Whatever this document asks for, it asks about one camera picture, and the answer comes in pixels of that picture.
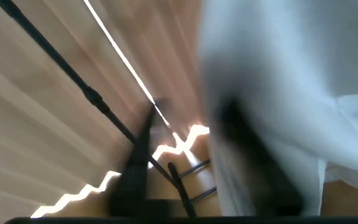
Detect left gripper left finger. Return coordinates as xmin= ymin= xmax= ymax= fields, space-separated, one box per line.
xmin=108 ymin=105 xmax=168 ymax=217

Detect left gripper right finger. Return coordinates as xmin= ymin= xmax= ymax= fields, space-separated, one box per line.
xmin=216 ymin=98 xmax=303 ymax=217

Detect pale grey shorts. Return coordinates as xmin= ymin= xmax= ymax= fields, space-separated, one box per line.
xmin=197 ymin=0 xmax=358 ymax=217

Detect black clothes rack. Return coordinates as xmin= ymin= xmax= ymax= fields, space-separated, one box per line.
xmin=0 ymin=0 xmax=218 ymax=218

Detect beige curtain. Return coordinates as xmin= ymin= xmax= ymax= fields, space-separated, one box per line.
xmin=0 ymin=0 xmax=211 ymax=218

